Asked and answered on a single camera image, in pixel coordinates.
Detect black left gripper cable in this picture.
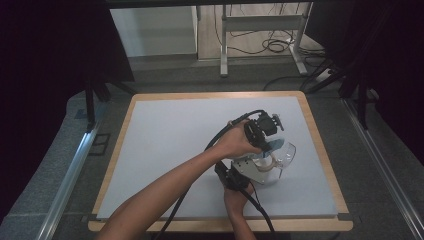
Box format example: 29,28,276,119
151,109,266,240

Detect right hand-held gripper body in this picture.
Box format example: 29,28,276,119
214,159,268,192

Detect glass jar with hinged lid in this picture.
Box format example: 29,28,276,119
248,141,298,186

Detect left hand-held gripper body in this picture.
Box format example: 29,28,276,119
244,110,285,148

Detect white metal desk frame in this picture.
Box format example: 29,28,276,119
219,2,314,78

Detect white and blue pouch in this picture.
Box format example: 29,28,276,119
238,137,287,162

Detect white cabinet panel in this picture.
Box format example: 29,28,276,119
109,5,199,58

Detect black curtain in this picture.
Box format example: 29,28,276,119
304,0,424,164
0,0,136,221

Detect aluminium floor rail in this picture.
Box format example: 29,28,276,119
343,98,424,239
35,121,101,240

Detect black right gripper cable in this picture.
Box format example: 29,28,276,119
243,181,276,234

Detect person's right hand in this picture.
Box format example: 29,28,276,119
223,183,255,218

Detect black floor cables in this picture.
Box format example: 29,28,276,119
213,3,329,92

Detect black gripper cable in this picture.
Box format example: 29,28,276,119
151,109,266,240
243,181,276,234

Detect black metal stand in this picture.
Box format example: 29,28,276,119
84,79,138,133
299,59,381,131

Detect person's left hand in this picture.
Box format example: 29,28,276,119
213,120,264,160

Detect white table mat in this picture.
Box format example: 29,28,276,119
96,96,339,221

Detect white power strip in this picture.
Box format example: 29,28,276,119
314,68,334,84

